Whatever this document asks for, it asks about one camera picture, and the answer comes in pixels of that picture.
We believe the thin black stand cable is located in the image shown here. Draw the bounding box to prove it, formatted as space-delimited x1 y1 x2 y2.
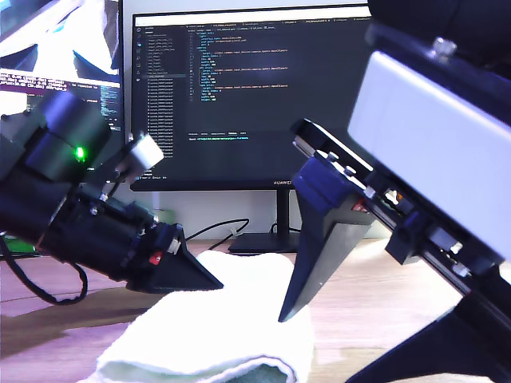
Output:
270 223 301 241

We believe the black monitor showing terminal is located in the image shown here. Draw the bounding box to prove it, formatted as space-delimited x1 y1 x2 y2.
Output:
0 0 128 184

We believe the black Huawei monitor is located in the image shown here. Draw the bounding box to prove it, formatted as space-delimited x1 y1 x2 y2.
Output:
129 2 374 255

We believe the black looped desk cable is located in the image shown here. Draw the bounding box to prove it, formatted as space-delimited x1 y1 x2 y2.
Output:
186 218 251 243

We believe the long white box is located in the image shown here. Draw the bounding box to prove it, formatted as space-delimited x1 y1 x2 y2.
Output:
155 209 176 229

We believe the pastel printed tea towel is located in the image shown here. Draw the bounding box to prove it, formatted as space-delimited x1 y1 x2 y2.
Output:
95 249 316 383

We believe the green foil packet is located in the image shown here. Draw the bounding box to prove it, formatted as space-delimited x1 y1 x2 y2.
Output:
0 235 38 257

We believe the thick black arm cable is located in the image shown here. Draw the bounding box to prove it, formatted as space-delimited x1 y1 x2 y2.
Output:
0 238 89 306

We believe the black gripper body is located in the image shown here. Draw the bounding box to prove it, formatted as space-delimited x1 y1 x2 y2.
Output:
63 198 183 286

